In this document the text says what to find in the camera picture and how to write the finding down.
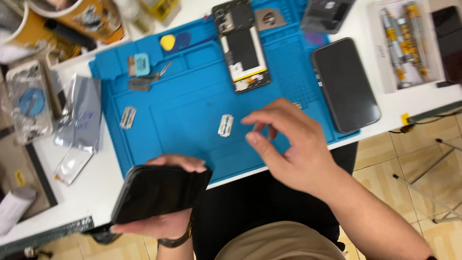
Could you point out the dark maroon phone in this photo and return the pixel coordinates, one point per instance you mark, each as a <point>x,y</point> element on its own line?
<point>449,43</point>

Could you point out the orange printed paper cup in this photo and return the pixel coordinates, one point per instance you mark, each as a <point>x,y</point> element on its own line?
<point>29,36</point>
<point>90,18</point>

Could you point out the brown wristwatch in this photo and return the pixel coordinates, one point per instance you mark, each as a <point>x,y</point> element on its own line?
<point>178,238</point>

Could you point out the opened smartphone without back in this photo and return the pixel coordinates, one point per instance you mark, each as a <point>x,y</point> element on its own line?
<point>243,50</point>

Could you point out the white paper roll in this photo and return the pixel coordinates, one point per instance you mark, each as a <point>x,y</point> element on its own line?
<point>14,209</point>

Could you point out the grey yellow precision screwdriver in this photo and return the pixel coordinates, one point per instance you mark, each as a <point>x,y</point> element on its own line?
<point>395,54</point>
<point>417,39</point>
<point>407,41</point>

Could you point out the yellow clip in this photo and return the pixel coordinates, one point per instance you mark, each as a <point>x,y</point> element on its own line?
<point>405,119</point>

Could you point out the razor blade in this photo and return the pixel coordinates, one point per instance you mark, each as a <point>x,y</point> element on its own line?
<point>225,125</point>
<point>127,117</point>

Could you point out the white screwdriver set box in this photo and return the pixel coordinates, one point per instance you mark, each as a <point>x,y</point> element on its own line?
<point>377,47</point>

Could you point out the silver antistatic bag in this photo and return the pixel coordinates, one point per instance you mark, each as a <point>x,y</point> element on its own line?
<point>81,112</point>

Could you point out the small metal part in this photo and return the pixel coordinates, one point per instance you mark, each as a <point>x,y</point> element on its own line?
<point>296,105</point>

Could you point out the metal stool frame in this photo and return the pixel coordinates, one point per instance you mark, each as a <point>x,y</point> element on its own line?
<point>429,180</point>

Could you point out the black phone back cover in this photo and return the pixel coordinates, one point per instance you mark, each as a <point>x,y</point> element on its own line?
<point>158,193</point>

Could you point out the clear plastic film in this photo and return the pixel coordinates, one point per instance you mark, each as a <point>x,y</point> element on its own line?
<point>74,166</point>

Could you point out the light blue scraper tool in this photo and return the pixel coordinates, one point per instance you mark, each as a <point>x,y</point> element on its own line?
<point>140,65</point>

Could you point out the black bag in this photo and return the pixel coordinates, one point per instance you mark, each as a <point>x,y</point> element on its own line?
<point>103,234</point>

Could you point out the grey plastic pouch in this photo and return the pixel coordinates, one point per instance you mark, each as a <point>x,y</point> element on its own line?
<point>325,16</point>

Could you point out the yellow bottle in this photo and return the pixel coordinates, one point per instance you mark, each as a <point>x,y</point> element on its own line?
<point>160,8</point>

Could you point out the black smartphone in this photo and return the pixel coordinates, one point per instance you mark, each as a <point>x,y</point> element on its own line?
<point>344,85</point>

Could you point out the black framed board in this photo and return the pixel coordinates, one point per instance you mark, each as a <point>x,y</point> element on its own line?
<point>21,173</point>

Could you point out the person's right hand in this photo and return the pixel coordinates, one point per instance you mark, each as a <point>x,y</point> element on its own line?
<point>306,155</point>

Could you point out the blue opening pick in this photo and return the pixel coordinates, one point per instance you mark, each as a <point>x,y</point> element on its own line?
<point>183,40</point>

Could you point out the tan card with round sticker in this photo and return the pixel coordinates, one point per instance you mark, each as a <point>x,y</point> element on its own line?
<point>270,18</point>

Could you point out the person's left hand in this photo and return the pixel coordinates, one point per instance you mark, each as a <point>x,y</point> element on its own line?
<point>162,227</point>

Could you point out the blue silicone repair mat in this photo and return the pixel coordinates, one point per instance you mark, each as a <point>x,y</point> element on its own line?
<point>187,101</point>

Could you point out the black marker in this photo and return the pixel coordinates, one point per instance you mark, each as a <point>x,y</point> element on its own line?
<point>70,34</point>

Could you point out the yellow opening pick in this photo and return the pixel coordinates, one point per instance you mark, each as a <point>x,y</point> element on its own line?
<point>168,42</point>

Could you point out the person's beige trousers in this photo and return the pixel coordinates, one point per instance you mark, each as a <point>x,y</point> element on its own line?
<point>281,243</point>

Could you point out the clear bag with blue disc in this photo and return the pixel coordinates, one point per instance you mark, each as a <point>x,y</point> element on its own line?
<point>30,103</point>

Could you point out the metal tweezers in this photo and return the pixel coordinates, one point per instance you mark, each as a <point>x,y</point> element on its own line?
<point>160,71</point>

